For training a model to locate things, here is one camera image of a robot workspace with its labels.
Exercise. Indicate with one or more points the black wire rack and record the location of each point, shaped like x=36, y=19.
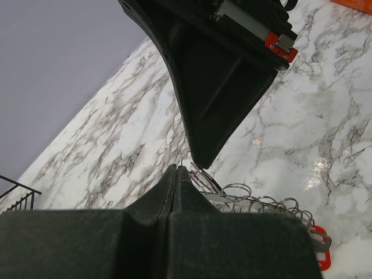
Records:
x=18, y=196

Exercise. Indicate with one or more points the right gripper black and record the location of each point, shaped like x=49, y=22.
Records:
x=217, y=81

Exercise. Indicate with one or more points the red key tag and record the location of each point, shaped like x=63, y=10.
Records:
x=321, y=242

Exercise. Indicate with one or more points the metal disc with keyrings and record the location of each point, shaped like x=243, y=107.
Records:
x=239, y=197

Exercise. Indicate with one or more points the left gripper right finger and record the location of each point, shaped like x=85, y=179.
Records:
x=206, y=243

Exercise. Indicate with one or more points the orange box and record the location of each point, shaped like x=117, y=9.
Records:
x=364, y=6

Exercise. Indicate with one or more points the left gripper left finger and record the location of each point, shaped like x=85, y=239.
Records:
x=125, y=243

